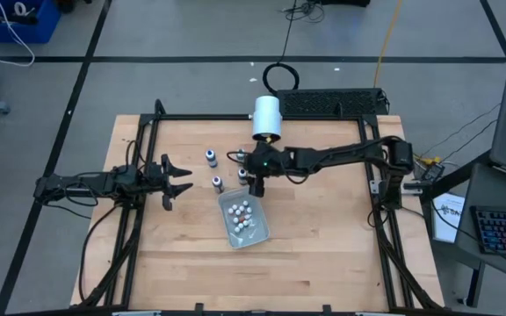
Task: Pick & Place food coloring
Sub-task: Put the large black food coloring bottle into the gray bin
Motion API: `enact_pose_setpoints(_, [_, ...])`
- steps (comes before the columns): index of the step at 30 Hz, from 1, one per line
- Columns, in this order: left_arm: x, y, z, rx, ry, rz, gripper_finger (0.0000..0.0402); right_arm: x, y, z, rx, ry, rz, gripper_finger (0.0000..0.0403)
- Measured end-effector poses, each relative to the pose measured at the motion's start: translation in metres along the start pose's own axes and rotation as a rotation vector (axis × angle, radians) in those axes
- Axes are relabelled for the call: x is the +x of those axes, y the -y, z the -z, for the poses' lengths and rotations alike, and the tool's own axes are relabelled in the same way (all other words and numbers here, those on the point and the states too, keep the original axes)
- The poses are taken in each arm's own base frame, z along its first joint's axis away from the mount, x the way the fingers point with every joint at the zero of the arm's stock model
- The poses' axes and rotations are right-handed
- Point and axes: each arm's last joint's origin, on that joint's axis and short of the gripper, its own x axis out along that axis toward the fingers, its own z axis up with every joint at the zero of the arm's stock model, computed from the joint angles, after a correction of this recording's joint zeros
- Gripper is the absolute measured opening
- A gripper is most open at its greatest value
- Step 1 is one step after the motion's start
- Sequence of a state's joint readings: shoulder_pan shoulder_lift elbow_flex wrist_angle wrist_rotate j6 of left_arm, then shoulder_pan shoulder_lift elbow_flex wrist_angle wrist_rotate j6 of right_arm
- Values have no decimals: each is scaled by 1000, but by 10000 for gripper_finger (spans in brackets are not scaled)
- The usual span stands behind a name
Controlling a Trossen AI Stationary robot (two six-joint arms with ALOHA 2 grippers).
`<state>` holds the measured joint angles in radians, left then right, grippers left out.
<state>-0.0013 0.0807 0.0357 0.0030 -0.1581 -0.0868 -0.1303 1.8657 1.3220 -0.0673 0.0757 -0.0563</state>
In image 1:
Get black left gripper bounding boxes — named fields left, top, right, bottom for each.
left=147, top=153, right=194, bottom=212

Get grey metal tray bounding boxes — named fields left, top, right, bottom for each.
left=217, top=187, right=271, bottom=250

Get yellow plug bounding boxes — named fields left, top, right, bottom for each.
left=413, top=154, right=443, bottom=167

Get black power adapter box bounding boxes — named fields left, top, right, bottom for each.
left=419, top=162, right=446, bottom=184

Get black box edge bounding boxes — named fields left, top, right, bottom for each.
left=318, top=0, right=372, bottom=8

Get white printed paper sheet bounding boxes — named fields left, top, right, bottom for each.
left=431, top=191, right=466, bottom=244

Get black diagonal desk brace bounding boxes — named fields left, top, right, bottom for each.
left=423, top=148, right=494, bottom=201

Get black floor object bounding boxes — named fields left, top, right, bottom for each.
left=57, top=0, right=94, bottom=13

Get large blue plastic bin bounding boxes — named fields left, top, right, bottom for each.
left=0, top=0, right=62, bottom=45

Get black desk leg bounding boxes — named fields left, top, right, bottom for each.
left=466, top=262, right=487, bottom=308

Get white cylindrical camera housing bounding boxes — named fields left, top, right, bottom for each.
left=251, top=95, right=284, bottom=143

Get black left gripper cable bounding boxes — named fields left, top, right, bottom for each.
left=125, top=139, right=147, bottom=170

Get black aluminium table frame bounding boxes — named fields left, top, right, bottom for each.
left=70, top=98, right=446, bottom=313

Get black coiled floor cable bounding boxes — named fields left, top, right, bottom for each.
left=262, top=0, right=300, bottom=96

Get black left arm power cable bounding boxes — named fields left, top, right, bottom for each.
left=78, top=204, right=122, bottom=304

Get tangled black cables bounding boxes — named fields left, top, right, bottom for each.
left=281, top=0, right=326, bottom=24

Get yellow floor cable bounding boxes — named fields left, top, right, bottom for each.
left=372, top=0, right=406, bottom=89

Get white floor cable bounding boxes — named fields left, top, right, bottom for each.
left=0, top=0, right=37, bottom=68

